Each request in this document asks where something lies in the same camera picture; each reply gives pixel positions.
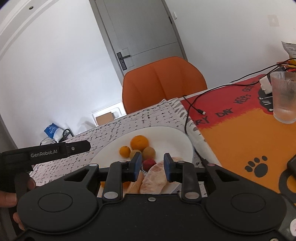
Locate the silver snack bag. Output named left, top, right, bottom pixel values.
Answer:
left=281, top=41, right=296, bottom=58

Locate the blue white plastic bag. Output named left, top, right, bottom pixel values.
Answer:
left=44, top=123, right=64, bottom=142

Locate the person's left hand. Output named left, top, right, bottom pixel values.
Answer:
left=0, top=177, right=37, bottom=231

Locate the ribbed clear glass cup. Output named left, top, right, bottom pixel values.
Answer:
left=270, top=71, right=295, bottom=124

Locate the green brown kiwi fruit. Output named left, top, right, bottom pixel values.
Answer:
left=129, top=150, right=142, bottom=160

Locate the black usb cable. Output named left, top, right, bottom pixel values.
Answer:
left=182, top=58, right=296, bottom=167

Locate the small pomelo segment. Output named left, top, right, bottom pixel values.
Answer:
left=126, top=171, right=144, bottom=194

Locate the large orange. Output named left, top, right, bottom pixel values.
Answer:
left=130, top=135, right=149, bottom=151

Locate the black device case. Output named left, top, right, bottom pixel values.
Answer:
left=287, top=155, right=296, bottom=175

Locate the white foam packaging frame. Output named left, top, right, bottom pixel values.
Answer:
left=92, top=101, right=126, bottom=126

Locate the red lychee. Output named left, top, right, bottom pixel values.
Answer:
left=142, top=159, right=156, bottom=172

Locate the black wire rack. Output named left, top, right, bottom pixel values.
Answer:
left=40, top=128, right=74, bottom=145

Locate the grey door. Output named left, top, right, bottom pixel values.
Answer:
left=90, top=0, right=187, bottom=82

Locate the orange chair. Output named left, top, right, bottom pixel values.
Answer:
left=122, top=57, right=207, bottom=114

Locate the white ceramic plate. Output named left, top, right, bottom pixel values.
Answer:
left=90, top=126, right=194, bottom=195

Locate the small kumquat orange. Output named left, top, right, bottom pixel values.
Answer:
left=119, top=146, right=131, bottom=158

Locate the large pomelo segment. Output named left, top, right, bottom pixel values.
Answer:
left=139, top=161, right=182, bottom=195

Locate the black door handle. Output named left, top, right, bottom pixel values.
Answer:
left=116, top=52, right=132, bottom=71

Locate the white power adapter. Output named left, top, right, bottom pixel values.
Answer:
left=259, top=76, right=273, bottom=94

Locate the black white patterned tablecloth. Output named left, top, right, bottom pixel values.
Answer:
left=30, top=98, right=220, bottom=186

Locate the orange red cartoon mat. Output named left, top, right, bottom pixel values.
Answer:
left=181, top=77, right=295, bottom=201

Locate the brown cardboard piece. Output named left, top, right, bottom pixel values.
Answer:
left=95, top=112, right=114, bottom=126

